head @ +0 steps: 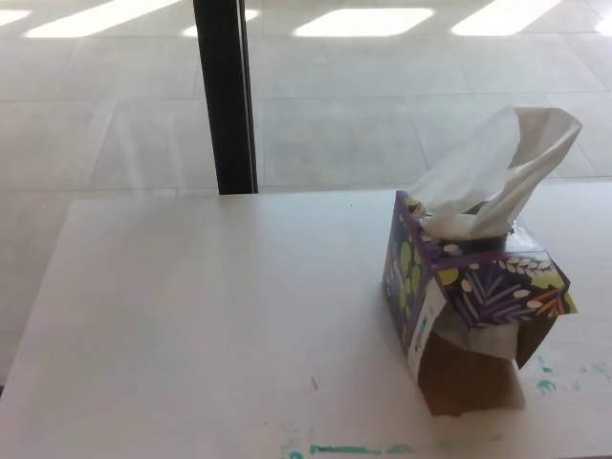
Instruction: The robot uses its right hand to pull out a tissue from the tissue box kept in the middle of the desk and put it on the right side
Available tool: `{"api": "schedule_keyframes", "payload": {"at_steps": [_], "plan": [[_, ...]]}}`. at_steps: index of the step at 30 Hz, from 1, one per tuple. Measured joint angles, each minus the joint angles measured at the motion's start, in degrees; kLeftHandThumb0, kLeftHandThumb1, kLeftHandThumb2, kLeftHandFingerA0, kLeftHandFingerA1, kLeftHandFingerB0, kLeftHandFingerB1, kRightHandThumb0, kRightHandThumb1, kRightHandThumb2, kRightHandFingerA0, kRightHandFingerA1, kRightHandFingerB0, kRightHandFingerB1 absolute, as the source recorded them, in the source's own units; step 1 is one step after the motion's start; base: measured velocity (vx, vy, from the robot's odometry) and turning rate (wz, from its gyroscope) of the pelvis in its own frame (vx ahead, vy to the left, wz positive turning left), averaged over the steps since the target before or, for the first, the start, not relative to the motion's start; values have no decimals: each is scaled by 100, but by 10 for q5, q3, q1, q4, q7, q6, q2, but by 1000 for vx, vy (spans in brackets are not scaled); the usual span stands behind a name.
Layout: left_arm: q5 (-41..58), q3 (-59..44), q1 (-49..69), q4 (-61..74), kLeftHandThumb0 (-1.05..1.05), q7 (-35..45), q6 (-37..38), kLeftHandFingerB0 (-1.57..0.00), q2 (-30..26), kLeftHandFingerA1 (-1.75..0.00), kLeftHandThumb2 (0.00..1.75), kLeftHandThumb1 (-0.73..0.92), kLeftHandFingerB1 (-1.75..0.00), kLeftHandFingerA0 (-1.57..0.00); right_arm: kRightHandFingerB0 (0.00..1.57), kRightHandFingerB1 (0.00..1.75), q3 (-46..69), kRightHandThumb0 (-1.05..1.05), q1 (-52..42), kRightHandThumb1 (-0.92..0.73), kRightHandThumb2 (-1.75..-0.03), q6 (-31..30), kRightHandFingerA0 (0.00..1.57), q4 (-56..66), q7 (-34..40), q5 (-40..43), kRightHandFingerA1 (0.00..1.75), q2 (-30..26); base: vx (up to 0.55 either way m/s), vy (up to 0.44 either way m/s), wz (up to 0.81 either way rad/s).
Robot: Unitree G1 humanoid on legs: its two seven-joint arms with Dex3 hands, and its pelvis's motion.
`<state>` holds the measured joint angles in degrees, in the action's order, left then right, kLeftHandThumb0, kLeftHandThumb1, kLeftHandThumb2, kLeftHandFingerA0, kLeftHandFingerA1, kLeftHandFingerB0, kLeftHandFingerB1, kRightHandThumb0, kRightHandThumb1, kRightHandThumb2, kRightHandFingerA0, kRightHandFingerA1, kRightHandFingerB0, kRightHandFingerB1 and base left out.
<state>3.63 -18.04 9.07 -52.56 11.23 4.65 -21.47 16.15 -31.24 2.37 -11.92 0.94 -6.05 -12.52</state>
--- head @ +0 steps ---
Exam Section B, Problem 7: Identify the white tissue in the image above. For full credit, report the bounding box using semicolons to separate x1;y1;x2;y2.
409;105;584;241

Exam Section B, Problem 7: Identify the purple floral tissue box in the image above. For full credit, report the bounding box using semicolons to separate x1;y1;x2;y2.
381;189;579;418

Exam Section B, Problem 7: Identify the black vertical post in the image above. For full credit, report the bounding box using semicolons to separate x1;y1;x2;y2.
192;0;260;196

